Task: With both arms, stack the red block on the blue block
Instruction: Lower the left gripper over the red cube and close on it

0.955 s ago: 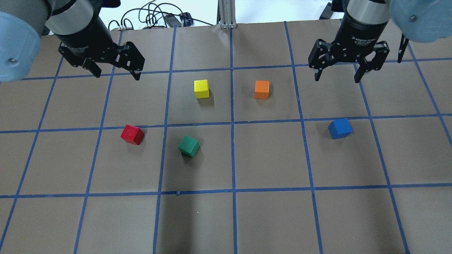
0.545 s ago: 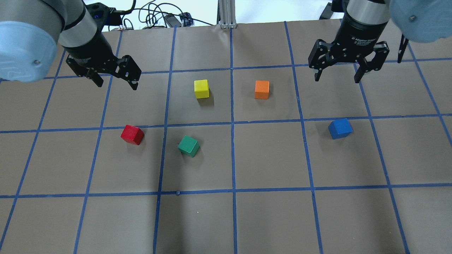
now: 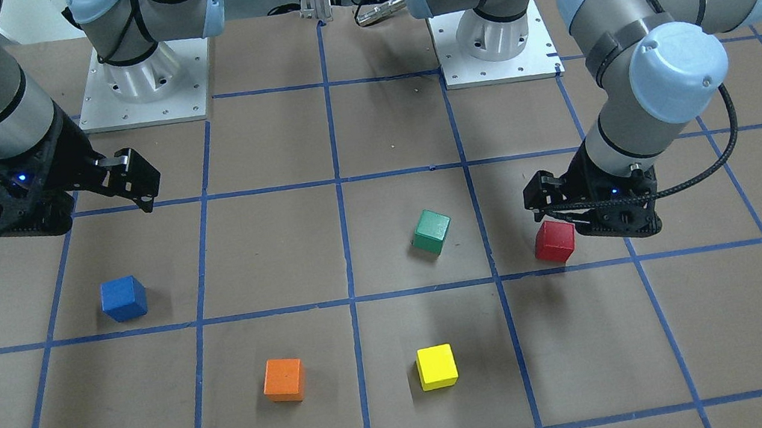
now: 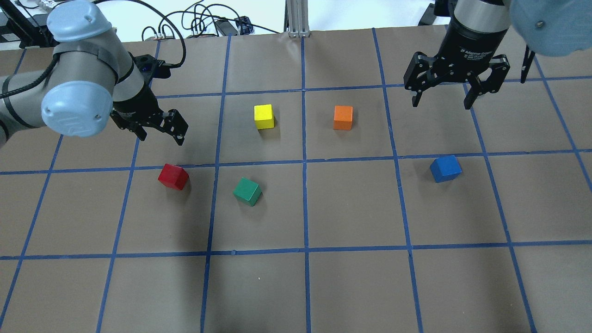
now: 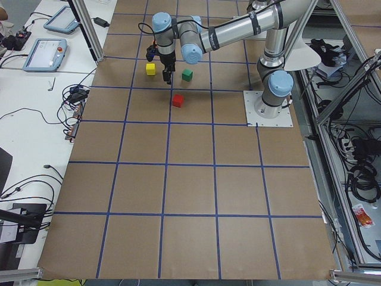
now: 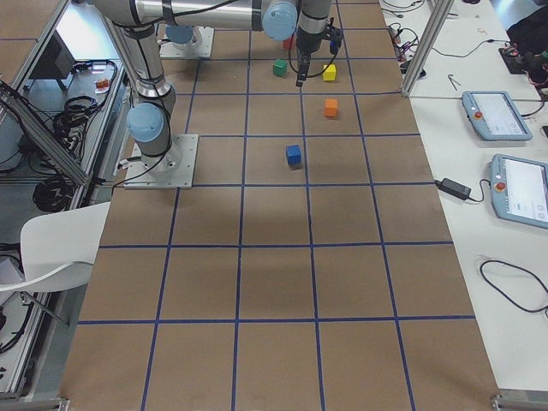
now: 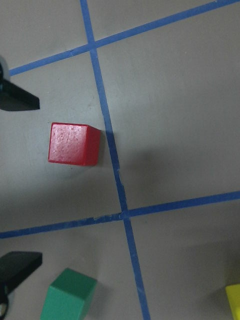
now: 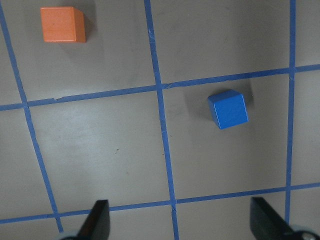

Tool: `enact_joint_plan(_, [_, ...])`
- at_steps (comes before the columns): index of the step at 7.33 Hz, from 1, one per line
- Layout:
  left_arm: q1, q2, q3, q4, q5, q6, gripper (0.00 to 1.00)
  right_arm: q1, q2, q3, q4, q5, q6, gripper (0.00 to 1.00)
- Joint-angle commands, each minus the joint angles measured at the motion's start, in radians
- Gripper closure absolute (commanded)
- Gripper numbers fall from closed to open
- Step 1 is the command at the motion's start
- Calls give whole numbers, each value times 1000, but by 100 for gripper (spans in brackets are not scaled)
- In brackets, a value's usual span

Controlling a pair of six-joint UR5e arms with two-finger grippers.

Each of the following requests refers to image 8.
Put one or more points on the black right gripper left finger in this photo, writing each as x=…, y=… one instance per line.
x=97, y=225

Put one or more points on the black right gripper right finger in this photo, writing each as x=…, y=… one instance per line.
x=266, y=224

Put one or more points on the blue wooden block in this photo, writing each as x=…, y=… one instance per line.
x=228, y=109

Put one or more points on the orange wooden block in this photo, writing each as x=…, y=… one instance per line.
x=62, y=24

